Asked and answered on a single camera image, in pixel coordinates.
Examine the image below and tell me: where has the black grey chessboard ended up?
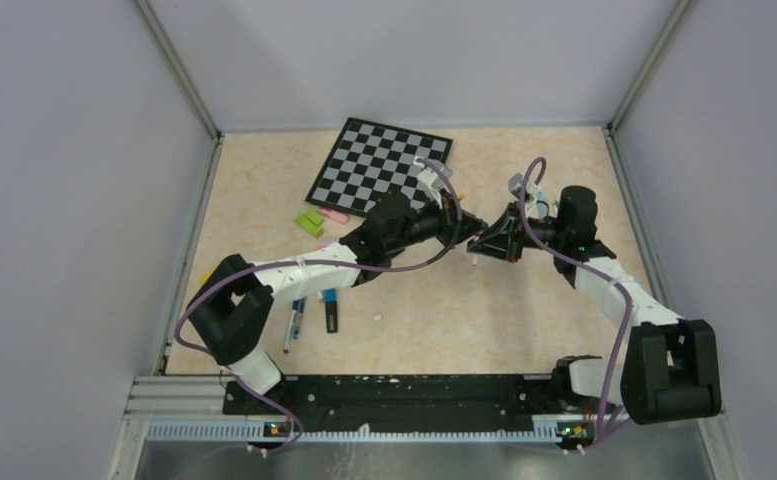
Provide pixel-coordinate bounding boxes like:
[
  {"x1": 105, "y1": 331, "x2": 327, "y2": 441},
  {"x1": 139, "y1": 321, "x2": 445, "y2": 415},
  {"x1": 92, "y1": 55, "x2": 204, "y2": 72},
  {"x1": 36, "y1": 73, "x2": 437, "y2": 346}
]
[{"x1": 305, "y1": 117, "x2": 453, "y2": 217}]

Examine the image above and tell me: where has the yellow highlighter cap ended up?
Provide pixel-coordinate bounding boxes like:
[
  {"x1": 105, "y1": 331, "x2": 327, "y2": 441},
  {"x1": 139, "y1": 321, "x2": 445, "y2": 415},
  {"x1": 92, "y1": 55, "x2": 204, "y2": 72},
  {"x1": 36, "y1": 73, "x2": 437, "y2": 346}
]
[{"x1": 200, "y1": 268, "x2": 216, "y2": 286}]

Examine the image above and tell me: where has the black highlighter blue cap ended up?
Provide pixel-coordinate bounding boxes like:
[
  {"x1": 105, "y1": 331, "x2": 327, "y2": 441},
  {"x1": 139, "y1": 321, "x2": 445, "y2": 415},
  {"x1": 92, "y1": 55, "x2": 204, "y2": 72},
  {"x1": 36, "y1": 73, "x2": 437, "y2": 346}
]
[{"x1": 323, "y1": 289, "x2": 339, "y2": 334}]

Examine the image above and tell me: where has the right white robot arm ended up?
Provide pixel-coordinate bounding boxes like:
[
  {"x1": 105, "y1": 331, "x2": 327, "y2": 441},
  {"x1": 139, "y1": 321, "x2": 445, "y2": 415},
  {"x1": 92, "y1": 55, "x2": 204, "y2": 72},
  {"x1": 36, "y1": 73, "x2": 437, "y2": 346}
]
[{"x1": 468, "y1": 186, "x2": 723, "y2": 425}]

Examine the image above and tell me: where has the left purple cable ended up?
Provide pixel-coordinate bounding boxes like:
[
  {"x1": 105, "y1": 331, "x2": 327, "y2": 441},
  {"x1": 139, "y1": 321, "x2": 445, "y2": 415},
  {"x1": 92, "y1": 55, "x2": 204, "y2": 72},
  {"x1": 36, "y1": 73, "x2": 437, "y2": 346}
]
[{"x1": 173, "y1": 156, "x2": 465, "y2": 458}]

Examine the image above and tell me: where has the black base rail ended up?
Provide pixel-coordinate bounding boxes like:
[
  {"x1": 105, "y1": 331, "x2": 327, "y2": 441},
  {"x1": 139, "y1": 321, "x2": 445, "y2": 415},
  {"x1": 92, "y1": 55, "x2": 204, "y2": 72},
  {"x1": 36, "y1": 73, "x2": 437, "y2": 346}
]
[{"x1": 222, "y1": 374, "x2": 618, "y2": 417}]

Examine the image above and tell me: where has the pink highlighter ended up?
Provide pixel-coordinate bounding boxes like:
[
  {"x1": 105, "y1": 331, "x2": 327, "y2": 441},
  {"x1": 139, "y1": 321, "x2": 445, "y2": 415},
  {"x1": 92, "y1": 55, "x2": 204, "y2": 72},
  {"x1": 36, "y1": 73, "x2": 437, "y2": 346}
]
[{"x1": 317, "y1": 207, "x2": 349, "y2": 225}]

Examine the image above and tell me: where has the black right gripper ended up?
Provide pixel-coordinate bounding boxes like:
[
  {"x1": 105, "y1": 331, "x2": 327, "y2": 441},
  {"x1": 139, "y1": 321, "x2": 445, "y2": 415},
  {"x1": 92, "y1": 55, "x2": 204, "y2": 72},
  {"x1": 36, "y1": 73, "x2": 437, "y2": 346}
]
[{"x1": 467, "y1": 203, "x2": 566, "y2": 266}]

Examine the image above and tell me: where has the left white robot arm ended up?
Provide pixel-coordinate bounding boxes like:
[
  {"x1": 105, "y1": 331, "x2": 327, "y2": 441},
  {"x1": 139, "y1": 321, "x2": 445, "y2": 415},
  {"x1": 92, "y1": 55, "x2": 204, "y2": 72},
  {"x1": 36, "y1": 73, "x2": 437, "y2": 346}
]
[{"x1": 186, "y1": 192, "x2": 487, "y2": 414}]

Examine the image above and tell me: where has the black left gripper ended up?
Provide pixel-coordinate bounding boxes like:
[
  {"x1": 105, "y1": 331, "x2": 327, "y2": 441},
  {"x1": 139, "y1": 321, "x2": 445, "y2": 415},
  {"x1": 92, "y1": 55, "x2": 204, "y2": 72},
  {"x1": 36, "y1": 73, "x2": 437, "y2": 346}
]
[{"x1": 384, "y1": 184, "x2": 485, "y2": 251}]

